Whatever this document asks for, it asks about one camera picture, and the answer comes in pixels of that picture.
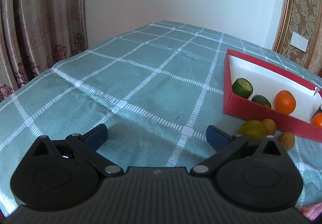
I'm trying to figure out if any orange mandarin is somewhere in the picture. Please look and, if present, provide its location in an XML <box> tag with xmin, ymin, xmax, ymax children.
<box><xmin>274</xmin><ymin>90</ymin><xmax>296</xmax><ymax>115</ymax></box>
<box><xmin>312</xmin><ymin>112</ymin><xmax>322</xmax><ymax>128</ymax></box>

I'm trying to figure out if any brown small round fruit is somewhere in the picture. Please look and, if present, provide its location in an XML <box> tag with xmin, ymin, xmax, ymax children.
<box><xmin>278</xmin><ymin>132</ymin><xmax>295</xmax><ymax>150</ymax></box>

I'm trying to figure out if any green round fruit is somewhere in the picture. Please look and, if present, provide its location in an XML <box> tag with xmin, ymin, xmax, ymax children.
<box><xmin>238</xmin><ymin>120</ymin><xmax>266</xmax><ymax>141</ymax></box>

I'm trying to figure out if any yellow-brown small fruit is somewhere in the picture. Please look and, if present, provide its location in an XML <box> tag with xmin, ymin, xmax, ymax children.
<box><xmin>262</xmin><ymin>118</ymin><xmax>276</xmax><ymax>135</ymax></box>

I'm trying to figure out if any pink towel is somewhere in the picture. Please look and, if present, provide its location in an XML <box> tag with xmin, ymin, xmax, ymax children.
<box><xmin>298</xmin><ymin>203</ymin><xmax>322</xmax><ymax>221</ymax></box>

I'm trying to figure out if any green cucumber piece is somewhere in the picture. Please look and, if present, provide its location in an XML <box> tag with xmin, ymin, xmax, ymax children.
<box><xmin>232</xmin><ymin>78</ymin><xmax>253</xmax><ymax>99</ymax></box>
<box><xmin>251</xmin><ymin>94</ymin><xmax>271</xmax><ymax>108</ymax></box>

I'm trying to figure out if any red shallow cardboard box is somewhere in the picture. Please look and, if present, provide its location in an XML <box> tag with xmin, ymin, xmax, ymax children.
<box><xmin>223</xmin><ymin>49</ymin><xmax>321</xmax><ymax>142</ymax></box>

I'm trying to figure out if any teal checked bedsheet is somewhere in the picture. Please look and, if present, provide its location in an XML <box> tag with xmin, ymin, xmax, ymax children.
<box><xmin>1</xmin><ymin>21</ymin><xmax>321</xmax><ymax>215</ymax></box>

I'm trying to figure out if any floral beige curtain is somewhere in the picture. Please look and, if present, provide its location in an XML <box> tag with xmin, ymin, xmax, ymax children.
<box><xmin>1</xmin><ymin>0</ymin><xmax>87</xmax><ymax>99</ymax></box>

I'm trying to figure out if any white wall switch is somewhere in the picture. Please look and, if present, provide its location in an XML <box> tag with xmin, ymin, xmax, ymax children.
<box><xmin>290</xmin><ymin>32</ymin><xmax>308</xmax><ymax>52</ymax></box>

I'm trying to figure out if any gold wall frame moulding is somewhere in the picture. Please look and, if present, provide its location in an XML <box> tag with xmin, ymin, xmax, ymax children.
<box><xmin>272</xmin><ymin>0</ymin><xmax>321</xmax><ymax>74</ymax></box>

